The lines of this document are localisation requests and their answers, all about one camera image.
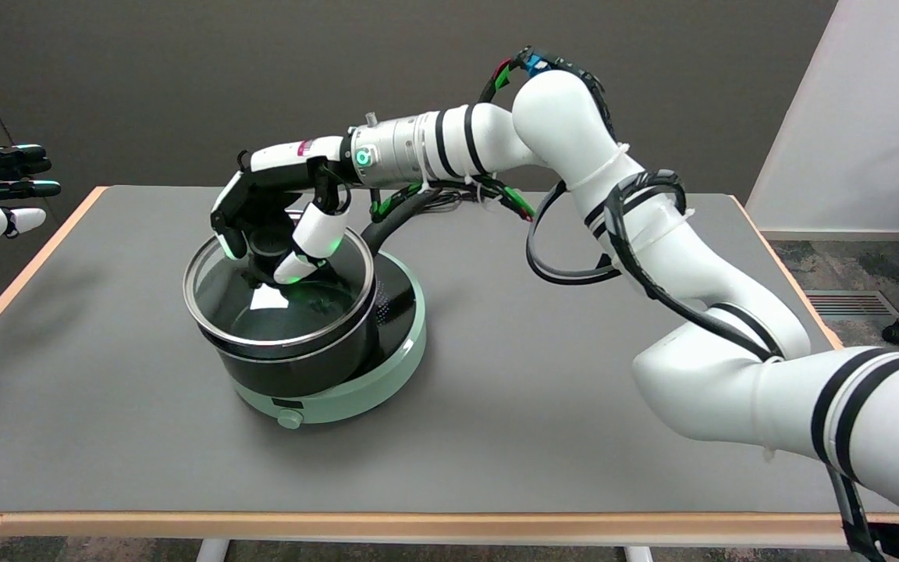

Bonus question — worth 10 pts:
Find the black power cord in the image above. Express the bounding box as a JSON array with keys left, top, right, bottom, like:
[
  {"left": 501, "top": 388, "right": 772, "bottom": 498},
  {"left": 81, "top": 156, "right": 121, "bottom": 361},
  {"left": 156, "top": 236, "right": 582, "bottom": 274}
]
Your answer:
[{"left": 418, "top": 191, "right": 489, "bottom": 213}]

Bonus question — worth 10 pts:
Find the black pot with handle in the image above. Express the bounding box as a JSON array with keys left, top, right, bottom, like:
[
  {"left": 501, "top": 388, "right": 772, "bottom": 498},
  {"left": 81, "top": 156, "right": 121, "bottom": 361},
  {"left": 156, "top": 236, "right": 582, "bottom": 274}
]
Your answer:
[{"left": 200, "top": 187, "right": 446, "bottom": 397}]

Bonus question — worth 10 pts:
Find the glass pot lid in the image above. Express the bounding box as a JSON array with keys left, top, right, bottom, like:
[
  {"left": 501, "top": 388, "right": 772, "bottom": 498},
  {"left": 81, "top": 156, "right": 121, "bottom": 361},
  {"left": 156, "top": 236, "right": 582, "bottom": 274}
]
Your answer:
[{"left": 183, "top": 226, "right": 376, "bottom": 350}]

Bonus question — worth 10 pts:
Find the wire harness with coloured connectors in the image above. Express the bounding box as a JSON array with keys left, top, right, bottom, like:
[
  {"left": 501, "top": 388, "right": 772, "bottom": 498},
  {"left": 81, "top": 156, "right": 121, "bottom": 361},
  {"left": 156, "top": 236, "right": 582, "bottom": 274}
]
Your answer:
[{"left": 368, "top": 47, "right": 618, "bottom": 223}]

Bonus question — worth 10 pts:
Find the thick black cable loop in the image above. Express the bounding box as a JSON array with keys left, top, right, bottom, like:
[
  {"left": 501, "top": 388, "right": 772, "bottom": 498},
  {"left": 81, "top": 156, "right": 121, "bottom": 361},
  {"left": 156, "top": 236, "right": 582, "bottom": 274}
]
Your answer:
[{"left": 526, "top": 169, "right": 899, "bottom": 562}]

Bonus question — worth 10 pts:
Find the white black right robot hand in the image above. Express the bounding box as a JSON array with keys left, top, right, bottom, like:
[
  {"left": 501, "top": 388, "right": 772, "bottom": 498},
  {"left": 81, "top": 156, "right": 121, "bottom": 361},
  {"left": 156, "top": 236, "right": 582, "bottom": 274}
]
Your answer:
[{"left": 210, "top": 137, "right": 357, "bottom": 286}]

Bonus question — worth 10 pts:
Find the green induction cooker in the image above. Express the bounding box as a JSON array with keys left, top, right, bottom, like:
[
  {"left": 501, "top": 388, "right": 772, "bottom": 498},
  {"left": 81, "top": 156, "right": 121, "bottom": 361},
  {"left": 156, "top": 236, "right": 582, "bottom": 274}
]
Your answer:
[{"left": 219, "top": 250, "right": 427, "bottom": 430}]

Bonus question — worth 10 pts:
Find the floor vent grille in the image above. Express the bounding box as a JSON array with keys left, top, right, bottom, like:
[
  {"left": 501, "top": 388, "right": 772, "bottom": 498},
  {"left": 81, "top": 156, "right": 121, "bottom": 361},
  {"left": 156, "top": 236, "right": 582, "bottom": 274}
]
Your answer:
[{"left": 803, "top": 290, "right": 899, "bottom": 317}]

